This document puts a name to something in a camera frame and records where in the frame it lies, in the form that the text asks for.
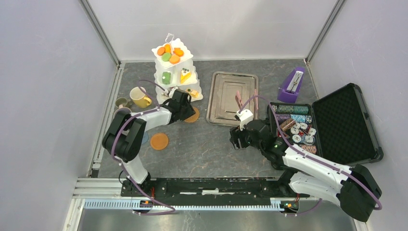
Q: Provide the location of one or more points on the green round macaron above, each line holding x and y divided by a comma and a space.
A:
166, 57

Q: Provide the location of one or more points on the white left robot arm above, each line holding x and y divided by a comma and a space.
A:
124, 136

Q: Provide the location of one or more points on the woven rattan coaster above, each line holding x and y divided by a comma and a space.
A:
194, 117

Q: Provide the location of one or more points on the small round orange biscuit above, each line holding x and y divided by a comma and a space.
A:
161, 51

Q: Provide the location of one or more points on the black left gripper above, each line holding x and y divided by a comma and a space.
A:
190, 111

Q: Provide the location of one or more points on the black poker chip case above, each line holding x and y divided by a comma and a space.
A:
337, 128

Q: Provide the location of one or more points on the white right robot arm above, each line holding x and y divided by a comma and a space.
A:
353, 189

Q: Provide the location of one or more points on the strawberry triangle cake slice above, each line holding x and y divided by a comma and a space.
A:
165, 93

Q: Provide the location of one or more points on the white three-tier dessert stand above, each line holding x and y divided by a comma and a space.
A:
175, 69

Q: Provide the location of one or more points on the purple metronome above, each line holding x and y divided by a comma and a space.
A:
289, 90

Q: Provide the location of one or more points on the pink tall mug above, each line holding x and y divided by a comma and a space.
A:
125, 110

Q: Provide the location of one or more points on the yellow mug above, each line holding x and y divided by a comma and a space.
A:
139, 97

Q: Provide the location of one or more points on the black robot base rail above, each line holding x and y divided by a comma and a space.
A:
209, 191

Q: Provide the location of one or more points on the blue grey coaster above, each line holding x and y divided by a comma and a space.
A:
145, 138

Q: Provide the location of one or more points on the yellow layered cake slice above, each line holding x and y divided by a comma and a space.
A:
193, 93

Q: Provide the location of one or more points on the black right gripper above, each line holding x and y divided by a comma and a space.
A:
235, 133

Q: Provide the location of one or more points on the purple poker chip roll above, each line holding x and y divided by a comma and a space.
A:
282, 117

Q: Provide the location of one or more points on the stainless steel serving tray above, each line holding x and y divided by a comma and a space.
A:
222, 105

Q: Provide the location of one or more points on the round wooden coaster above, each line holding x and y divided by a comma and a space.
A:
159, 141

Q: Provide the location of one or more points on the green swiss roll cake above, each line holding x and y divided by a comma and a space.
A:
166, 77

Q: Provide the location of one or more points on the brown poker chip roll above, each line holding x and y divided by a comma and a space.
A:
287, 124

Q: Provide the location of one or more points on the green patterned chip roll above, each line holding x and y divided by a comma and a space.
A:
293, 109

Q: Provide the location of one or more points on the yellow kiwi topped cake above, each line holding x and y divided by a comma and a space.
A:
184, 75

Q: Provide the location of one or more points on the small green cup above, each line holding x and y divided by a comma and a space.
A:
123, 102

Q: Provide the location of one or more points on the orange fish cookie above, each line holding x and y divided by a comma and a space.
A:
178, 51

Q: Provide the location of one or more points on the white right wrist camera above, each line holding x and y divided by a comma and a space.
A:
245, 116

